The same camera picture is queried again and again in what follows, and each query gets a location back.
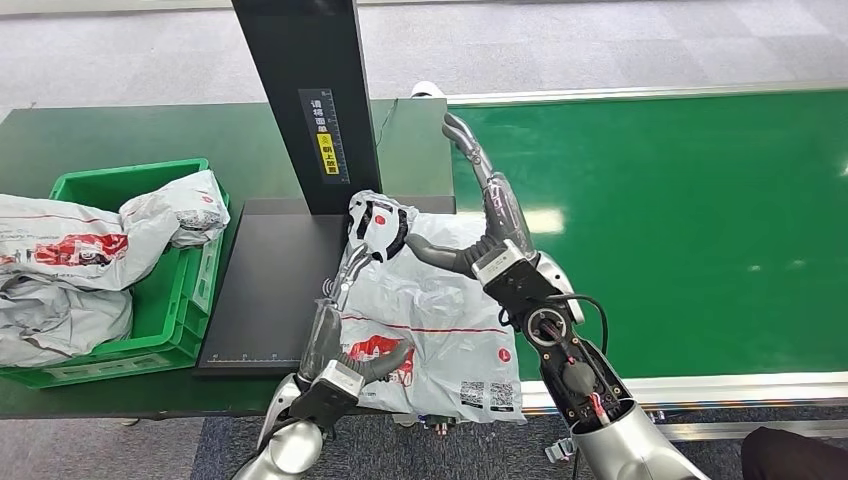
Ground white package with red print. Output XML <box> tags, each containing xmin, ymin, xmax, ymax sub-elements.
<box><xmin>0</xmin><ymin>193</ymin><xmax>180</xmax><ymax>295</ymax></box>

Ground metal fittings with red wires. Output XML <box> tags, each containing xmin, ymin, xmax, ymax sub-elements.
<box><xmin>394</xmin><ymin>413</ymin><xmax>465</xmax><ymax>437</ymax></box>

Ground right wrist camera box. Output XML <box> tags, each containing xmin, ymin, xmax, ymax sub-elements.
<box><xmin>471</xmin><ymin>239</ymin><xmax>564</xmax><ymax>313</ymax></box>

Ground black rounded object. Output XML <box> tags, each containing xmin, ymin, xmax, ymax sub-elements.
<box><xmin>741</xmin><ymin>427</ymin><xmax>848</xmax><ymax>480</ymax></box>

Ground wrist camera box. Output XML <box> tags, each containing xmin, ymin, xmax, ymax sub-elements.
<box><xmin>471</xmin><ymin>239</ymin><xmax>564</xmax><ymax>313</ymax></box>
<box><xmin>289</xmin><ymin>359</ymin><xmax>366</xmax><ymax>432</ymax></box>

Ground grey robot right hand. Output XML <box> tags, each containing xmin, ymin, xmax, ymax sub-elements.
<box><xmin>405</xmin><ymin>111</ymin><xmax>538</xmax><ymax>280</ymax></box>

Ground aluminium conveyor lower rail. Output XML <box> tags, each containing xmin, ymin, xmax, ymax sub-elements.
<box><xmin>649</xmin><ymin>419</ymin><xmax>848</xmax><ymax>444</ymax></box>

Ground thin aluminium conveyor side rail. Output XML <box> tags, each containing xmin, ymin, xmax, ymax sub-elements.
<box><xmin>447</xmin><ymin>80</ymin><xmax>848</xmax><ymax>109</ymax></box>

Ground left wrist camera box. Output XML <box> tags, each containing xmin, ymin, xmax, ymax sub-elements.
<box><xmin>289</xmin><ymin>359</ymin><xmax>366</xmax><ymax>432</ymax></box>

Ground grey crumpled poly package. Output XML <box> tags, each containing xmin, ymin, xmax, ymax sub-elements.
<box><xmin>0</xmin><ymin>274</ymin><xmax>134</xmax><ymax>369</ymax></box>

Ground white poly mailer package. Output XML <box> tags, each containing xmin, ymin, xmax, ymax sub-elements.
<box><xmin>329</xmin><ymin>190</ymin><xmax>528</xmax><ymax>425</ymax></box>

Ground thin black cable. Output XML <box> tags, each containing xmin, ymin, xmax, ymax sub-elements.
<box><xmin>375</xmin><ymin>99</ymin><xmax>400</xmax><ymax>148</ymax></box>

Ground green plastic crate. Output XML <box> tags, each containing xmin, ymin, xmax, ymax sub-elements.
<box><xmin>0</xmin><ymin>157</ymin><xmax>232</xmax><ymax>390</ymax></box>

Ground small white poly package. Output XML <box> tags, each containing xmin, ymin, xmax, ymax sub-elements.
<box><xmin>119</xmin><ymin>170</ymin><xmax>232</xmax><ymax>250</ymax></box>

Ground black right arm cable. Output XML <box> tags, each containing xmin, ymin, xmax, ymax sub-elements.
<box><xmin>546</xmin><ymin>293</ymin><xmax>609</xmax><ymax>359</ymax></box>

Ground dark green table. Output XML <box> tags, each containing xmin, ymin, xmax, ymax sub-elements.
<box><xmin>0</xmin><ymin>99</ymin><xmax>473</xmax><ymax>422</ymax></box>

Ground small metal latch bracket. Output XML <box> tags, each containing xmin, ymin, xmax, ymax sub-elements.
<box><xmin>544</xmin><ymin>437</ymin><xmax>576</xmax><ymax>465</ymax></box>

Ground black scanner column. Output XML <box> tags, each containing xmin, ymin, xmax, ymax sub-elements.
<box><xmin>231</xmin><ymin>0</ymin><xmax>384</xmax><ymax>217</ymax></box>

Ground green conveyor belt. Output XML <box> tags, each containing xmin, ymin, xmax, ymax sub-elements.
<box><xmin>447</xmin><ymin>89</ymin><xmax>848</xmax><ymax>382</ymax></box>

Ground black scanner base plate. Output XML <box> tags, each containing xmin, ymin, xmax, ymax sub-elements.
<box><xmin>195</xmin><ymin>195</ymin><xmax>458</xmax><ymax>378</ymax></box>

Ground wide aluminium conveyor side rail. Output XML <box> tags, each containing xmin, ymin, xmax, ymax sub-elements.
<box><xmin>519</xmin><ymin>370</ymin><xmax>848</xmax><ymax>419</ymax></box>

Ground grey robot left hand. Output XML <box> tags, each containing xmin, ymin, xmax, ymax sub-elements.
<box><xmin>298</xmin><ymin>243</ymin><xmax>415</xmax><ymax>392</ymax></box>

